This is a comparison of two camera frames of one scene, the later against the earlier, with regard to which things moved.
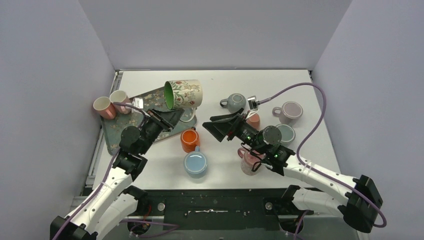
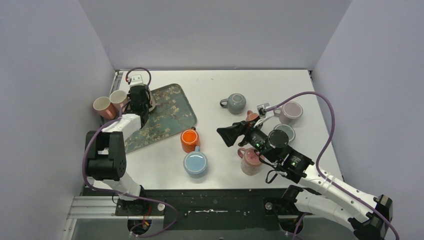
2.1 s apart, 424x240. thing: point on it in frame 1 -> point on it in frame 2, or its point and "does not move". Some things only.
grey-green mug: [288, 135] does not move
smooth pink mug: [104, 108] does not move
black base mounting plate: [218, 209] does not move
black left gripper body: [160, 120] -> [138, 96]
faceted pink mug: [120, 96] does not move
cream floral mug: [183, 93] -> [153, 103]
